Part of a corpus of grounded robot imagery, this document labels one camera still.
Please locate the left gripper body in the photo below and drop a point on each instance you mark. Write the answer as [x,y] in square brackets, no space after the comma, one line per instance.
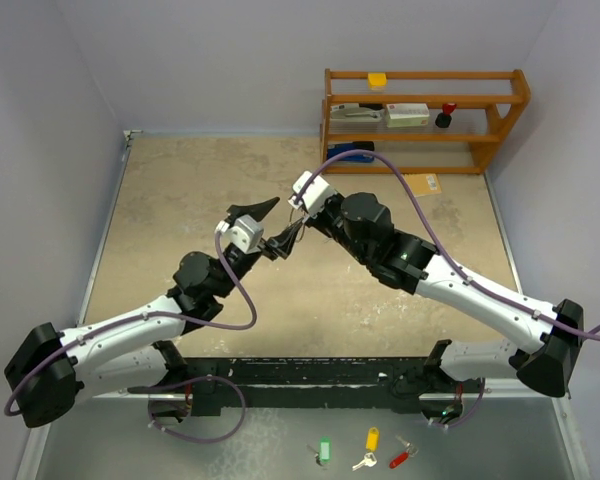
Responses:
[240,269]

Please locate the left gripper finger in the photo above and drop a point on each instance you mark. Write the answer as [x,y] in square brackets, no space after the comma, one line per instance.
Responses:
[281,245]
[256,211]

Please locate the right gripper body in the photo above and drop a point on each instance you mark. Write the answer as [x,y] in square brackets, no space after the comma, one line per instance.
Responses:
[327,220]

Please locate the large metal keyring with clips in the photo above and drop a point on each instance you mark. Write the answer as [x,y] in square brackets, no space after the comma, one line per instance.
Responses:
[297,220]

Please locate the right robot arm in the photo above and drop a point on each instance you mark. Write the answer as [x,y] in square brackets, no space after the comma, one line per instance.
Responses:
[541,341]

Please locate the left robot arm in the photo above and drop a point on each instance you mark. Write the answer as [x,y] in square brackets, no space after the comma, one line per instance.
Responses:
[54,370]

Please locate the blue stapler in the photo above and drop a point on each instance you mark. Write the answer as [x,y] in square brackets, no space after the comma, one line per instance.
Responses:
[337,149]

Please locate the brown envelope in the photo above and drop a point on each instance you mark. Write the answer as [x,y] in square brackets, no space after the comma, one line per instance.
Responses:
[423,184]

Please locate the white stapler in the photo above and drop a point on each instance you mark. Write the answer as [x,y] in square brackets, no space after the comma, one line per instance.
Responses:
[356,112]

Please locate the white red cardboard box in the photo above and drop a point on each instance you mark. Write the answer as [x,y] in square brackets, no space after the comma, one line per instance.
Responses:
[399,115]

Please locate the wooden shelf rack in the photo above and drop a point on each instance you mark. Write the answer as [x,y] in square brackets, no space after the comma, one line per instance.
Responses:
[461,117]

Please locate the yellow small box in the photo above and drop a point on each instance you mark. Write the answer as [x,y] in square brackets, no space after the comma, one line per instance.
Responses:
[377,81]

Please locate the red black stamp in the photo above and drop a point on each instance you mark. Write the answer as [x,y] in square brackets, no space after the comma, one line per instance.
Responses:
[444,117]

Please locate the green tag key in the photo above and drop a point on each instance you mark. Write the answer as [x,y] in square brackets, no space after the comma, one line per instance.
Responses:
[321,453]

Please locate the yellow tag key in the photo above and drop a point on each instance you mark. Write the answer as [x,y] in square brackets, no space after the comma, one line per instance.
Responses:
[371,444]

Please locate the red tag key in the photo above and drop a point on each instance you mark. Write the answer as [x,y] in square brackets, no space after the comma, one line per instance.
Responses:
[408,451]

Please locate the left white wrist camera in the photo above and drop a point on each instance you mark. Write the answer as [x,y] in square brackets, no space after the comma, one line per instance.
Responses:
[245,233]

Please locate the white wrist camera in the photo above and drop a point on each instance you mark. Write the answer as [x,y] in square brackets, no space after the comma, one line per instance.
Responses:
[312,190]
[245,233]

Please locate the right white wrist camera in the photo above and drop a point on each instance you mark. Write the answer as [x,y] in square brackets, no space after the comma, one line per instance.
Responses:
[312,190]

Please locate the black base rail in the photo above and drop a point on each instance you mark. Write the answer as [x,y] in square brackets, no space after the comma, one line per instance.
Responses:
[391,383]

